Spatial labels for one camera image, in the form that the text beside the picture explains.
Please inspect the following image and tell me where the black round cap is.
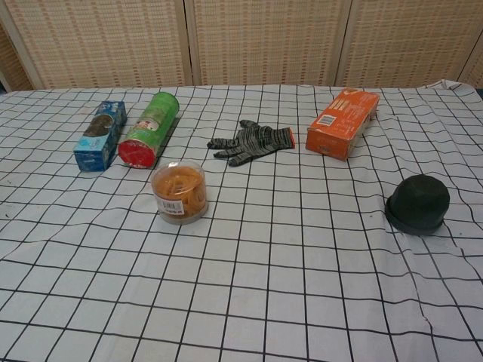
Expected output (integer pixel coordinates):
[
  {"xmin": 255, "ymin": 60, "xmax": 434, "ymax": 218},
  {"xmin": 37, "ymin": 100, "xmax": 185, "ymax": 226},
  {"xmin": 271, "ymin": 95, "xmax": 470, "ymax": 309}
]
[{"xmin": 385, "ymin": 174, "xmax": 452, "ymax": 237}]

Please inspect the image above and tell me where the green chip canister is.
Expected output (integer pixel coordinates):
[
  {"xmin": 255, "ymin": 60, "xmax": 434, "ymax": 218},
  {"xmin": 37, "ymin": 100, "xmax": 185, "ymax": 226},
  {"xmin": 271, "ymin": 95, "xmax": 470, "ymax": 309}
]
[{"xmin": 117, "ymin": 91, "xmax": 180, "ymax": 170}]

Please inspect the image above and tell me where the grey striped work glove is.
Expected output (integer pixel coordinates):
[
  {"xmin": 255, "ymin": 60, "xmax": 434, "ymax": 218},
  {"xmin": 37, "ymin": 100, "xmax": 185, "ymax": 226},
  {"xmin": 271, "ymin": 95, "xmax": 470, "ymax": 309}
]
[{"xmin": 207, "ymin": 119, "xmax": 296, "ymax": 167}]

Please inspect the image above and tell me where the clear jar of rubber bands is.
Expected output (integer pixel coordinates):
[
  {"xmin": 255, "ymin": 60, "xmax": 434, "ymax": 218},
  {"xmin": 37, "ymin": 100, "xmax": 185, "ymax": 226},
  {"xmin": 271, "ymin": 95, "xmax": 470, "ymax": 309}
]
[{"xmin": 150, "ymin": 161, "xmax": 209, "ymax": 226}]

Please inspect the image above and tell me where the white black-checked tablecloth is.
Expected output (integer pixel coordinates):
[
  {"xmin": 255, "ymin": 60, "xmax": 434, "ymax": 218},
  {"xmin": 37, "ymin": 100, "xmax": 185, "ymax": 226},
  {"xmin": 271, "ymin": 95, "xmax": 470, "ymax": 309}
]
[{"xmin": 0, "ymin": 78, "xmax": 483, "ymax": 362}]

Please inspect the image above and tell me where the orange cardboard box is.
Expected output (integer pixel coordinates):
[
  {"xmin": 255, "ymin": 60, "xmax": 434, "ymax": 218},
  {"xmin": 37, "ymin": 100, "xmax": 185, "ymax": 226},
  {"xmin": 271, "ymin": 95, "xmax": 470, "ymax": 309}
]
[{"xmin": 306, "ymin": 87, "xmax": 380, "ymax": 162}]

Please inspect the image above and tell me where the woven folding screen panel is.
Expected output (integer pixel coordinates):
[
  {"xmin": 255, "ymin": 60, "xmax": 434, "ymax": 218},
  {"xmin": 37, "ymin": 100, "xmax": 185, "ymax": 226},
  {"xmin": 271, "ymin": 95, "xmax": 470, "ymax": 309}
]
[
  {"xmin": 337, "ymin": 0, "xmax": 483, "ymax": 88},
  {"xmin": 0, "ymin": 0, "xmax": 193, "ymax": 91},
  {"xmin": 0, "ymin": 28, "xmax": 37, "ymax": 93},
  {"xmin": 458, "ymin": 47, "xmax": 483, "ymax": 84},
  {"xmin": 187, "ymin": 0, "xmax": 352, "ymax": 87}
]

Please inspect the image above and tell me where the blue cookie box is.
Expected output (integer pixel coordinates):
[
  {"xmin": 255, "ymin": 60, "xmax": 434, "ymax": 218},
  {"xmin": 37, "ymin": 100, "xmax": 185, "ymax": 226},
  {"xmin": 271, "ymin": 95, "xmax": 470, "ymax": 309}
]
[{"xmin": 72, "ymin": 100, "xmax": 128, "ymax": 173}]

